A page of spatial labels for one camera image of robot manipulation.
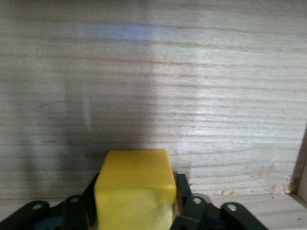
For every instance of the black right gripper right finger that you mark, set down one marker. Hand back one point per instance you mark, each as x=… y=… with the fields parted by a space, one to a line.
x=216 y=215

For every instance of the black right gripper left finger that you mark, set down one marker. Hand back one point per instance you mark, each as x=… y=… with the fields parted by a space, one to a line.
x=48 y=215

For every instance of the yellow block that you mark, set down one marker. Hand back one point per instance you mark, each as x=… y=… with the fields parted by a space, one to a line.
x=134 y=187

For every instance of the light wood drawer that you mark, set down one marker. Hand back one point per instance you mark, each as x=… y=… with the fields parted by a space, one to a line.
x=168 y=72

